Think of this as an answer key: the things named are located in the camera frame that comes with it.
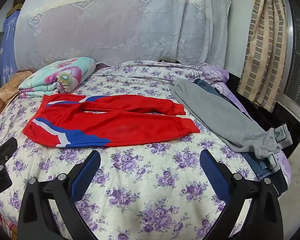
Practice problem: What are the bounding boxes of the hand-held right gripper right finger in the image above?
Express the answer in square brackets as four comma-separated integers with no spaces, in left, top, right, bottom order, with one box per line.
[199,149,283,240]

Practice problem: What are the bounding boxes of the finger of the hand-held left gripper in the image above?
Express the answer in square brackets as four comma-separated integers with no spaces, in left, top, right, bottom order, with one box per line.
[0,137,18,167]

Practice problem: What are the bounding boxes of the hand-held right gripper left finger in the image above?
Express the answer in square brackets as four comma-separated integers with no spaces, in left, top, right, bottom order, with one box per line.
[18,149,101,240]

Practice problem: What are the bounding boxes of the red pants with blue stripe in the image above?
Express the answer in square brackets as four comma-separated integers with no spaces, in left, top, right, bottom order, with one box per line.
[22,92,200,148]

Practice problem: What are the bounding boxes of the blue jeans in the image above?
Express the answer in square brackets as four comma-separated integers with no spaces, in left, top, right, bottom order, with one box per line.
[193,78,278,181]

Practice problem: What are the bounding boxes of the orange cloth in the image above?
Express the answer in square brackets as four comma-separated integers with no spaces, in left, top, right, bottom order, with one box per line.
[0,70,35,120]

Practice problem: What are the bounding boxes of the grey sweatpants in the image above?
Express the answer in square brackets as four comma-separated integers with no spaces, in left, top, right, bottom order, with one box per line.
[169,78,292,169]

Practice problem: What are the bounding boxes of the purple floral bedspread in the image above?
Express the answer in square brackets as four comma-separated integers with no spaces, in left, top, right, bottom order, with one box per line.
[0,59,291,240]

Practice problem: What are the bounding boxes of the dark navy cloth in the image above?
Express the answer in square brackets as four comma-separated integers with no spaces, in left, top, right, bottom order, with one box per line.
[264,152,289,197]

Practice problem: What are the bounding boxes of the folded floral blanket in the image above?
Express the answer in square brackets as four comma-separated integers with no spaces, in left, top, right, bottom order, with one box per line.
[18,57,97,98]

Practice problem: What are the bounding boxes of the blue printed board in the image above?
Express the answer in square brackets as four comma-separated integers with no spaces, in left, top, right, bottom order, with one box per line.
[0,9,21,87]

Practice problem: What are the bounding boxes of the beige brick-pattern curtain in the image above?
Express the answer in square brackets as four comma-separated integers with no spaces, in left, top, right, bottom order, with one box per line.
[237,0,291,113]

